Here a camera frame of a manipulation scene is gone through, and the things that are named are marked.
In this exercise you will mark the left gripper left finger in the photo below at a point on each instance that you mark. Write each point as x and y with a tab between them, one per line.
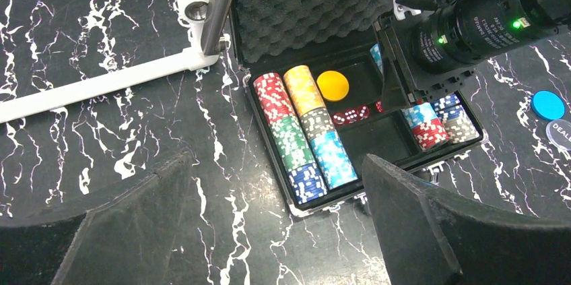
119	235

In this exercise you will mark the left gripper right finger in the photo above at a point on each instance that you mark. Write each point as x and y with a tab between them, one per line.
430	235

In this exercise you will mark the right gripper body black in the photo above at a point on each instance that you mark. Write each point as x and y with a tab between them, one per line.
407	81

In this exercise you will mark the blue round chip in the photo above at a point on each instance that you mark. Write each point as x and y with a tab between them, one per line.
548	105

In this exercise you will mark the chip row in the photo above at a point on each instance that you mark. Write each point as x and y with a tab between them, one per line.
426	128
455	119
294	151
317	125

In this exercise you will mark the chip row far right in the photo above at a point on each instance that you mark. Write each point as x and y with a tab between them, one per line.
455	119

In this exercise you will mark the red dice in case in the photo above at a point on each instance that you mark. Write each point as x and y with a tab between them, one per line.
356	114

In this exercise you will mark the yellow round chip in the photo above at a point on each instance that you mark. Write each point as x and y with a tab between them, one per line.
333	85

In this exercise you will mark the black poker chip case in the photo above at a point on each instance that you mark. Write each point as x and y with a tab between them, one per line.
273	36

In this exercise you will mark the chip row far left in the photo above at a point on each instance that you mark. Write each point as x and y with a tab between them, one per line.
294	151

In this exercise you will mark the clear dealer button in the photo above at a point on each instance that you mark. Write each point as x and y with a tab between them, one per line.
558	133

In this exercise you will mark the metal pole with clamp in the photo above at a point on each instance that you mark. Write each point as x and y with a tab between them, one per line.
221	6

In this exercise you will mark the white PVC pipe frame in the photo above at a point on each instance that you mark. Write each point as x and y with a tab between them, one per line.
201	18

